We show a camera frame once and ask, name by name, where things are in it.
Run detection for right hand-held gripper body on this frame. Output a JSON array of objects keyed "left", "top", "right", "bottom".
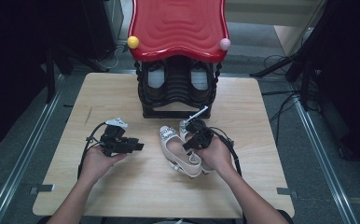
[{"left": 184, "top": 105, "right": 215, "bottom": 150}]

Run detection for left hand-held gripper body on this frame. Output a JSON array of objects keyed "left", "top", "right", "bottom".
[{"left": 99, "top": 117, "right": 132, "bottom": 157}]

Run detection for white slingback heel shoe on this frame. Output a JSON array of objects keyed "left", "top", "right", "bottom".
[
  {"left": 177, "top": 119, "right": 215, "bottom": 175},
  {"left": 159, "top": 124, "right": 203, "bottom": 179}
]

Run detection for black leather shoe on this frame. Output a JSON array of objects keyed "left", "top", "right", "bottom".
[
  {"left": 145, "top": 61, "right": 170, "bottom": 100},
  {"left": 188, "top": 61, "right": 215, "bottom": 100}
]

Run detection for red and black shoe rack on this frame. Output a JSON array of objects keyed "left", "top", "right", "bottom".
[{"left": 127, "top": 0, "right": 232, "bottom": 119}]

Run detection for person's right hand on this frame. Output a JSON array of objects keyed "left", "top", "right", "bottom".
[{"left": 196, "top": 135, "right": 235, "bottom": 176}]

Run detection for person's left hand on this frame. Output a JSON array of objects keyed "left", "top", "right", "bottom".
[{"left": 79, "top": 146, "right": 128, "bottom": 185}]

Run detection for grey tape piece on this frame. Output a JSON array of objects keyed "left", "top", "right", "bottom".
[
  {"left": 275, "top": 187, "right": 299, "bottom": 199},
  {"left": 29, "top": 184, "right": 55, "bottom": 196}
]

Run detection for pink ball knob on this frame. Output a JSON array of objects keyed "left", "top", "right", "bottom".
[{"left": 219, "top": 37, "right": 232, "bottom": 51}]

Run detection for yellow ball knob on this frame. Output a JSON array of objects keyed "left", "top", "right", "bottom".
[{"left": 127, "top": 35, "right": 141, "bottom": 49}]

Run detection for dark cabinet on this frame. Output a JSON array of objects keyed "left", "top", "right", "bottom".
[{"left": 81, "top": 0, "right": 125, "bottom": 62}]

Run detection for black tripod stand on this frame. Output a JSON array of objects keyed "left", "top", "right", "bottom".
[{"left": 249, "top": 0, "right": 328, "bottom": 111}]

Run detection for dark curtain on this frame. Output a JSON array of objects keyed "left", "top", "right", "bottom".
[
  {"left": 0, "top": 0, "right": 56, "bottom": 155},
  {"left": 308, "top": 0, "right": 360, "bottom": 172}
]

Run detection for beige wooden panel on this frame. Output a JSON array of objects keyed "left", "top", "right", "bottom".
[{"left": 273, "top": 0, "right": 326, "bottom": 57}]

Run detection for left hand-held gripper cable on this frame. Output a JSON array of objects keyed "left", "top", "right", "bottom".
[{"left": 76, "top": 121, "right": 108, "bottom": 180}]

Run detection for hand-held gripper cable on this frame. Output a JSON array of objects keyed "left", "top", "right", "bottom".
[
  {"left": 76, "top": 121, "right": 108, "bottom": 180},
  {"left": 210, "top": 126, "right": 243, "bottom": 177}
]

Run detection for right hand-held gripper cable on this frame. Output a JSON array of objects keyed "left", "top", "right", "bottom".
[{"left": 210, "top": 126, "right": 243, "bottom": 177}]

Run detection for white floor cable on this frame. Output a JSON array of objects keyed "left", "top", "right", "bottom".
[{"left": 97, "top": 46, "right": 124, "bottom": 71}]

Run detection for black floor cables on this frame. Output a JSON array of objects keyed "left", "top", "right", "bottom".
[{"left": 261, "top": 89, "right": 322, "bottom": 138}]

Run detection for black stand post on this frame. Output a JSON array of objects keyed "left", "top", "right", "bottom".
[{"left": 45, "top": 46, "right": 57, "bottom": 105}]

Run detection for metal floor rail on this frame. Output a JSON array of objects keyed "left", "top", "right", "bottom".
[
  {"left": 0, "top": 74, "right": 65, "bottom": 224},
  {"left": 293, "top": 99, "right": 360, "bottom": 224}
]

